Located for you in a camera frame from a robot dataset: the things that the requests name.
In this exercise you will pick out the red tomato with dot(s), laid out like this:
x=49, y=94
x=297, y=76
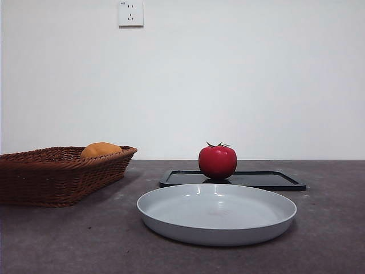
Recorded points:
x=217, y=161

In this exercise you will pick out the white round plate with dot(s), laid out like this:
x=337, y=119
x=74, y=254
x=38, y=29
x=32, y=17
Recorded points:
x=216, y=211

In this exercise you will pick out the orange bread roll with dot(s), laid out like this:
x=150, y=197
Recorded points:
x=99, y=149

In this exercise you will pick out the black rectangular tray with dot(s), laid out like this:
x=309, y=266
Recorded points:
x=262, y=179

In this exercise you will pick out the brown wicker basket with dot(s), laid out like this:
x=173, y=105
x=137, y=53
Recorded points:
x=57, y=177

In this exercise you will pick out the white wall socket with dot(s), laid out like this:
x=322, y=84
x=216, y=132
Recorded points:
x=131, y=13

